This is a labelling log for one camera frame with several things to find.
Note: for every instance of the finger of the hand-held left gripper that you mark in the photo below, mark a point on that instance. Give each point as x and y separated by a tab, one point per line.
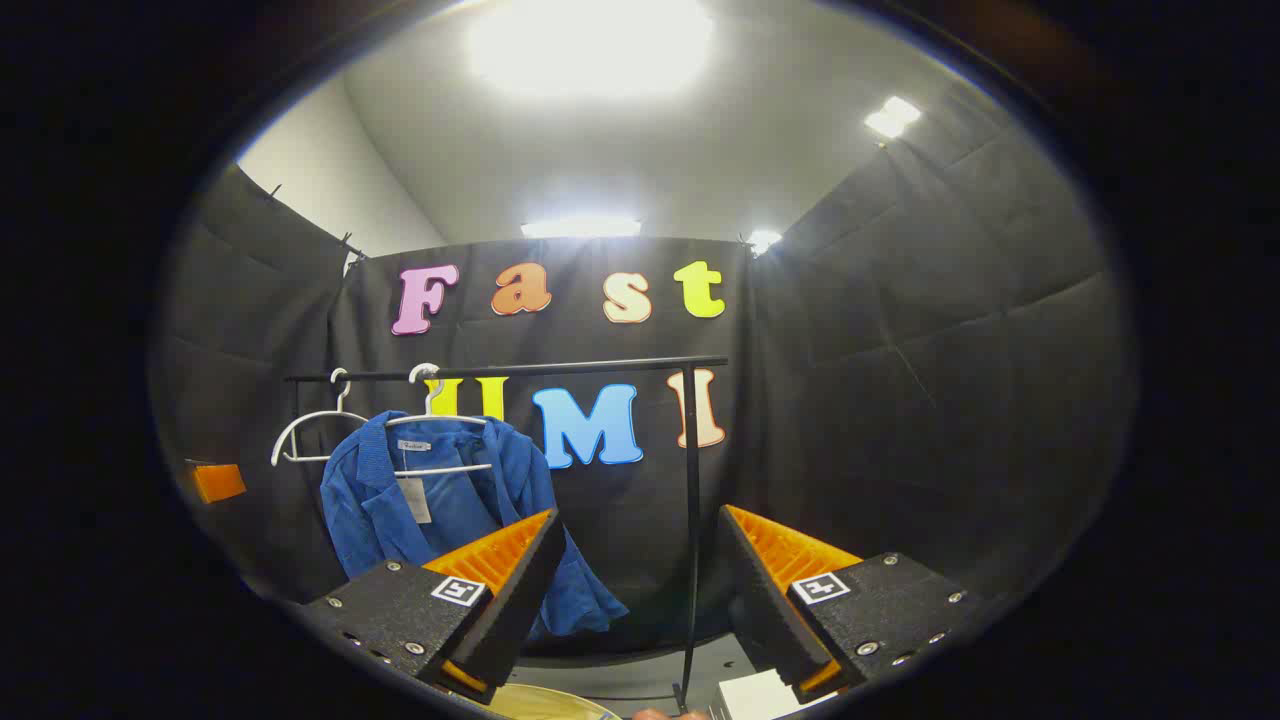
220	483

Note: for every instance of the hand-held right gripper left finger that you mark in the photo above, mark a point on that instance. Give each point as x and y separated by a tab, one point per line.
520	590

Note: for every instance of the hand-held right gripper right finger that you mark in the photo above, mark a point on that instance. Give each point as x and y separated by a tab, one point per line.
760	600

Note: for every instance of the beige laundry hamper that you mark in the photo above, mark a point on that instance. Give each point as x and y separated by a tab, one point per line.
550	705

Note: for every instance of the white clothes hanger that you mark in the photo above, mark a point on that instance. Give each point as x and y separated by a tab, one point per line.
450	468
345	410

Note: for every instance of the white box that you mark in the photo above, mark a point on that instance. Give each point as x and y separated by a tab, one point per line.
755	698

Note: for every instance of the black garment rack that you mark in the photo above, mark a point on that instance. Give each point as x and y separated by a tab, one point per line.
690	450

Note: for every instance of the black backdrop cloth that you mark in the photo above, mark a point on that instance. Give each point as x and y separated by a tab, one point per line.
900	400

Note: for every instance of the small ceiling light panel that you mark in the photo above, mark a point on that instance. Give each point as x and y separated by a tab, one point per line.
892	117
764	240
580	228

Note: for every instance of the large ceiling light panel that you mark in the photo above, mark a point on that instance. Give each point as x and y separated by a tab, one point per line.
590	45

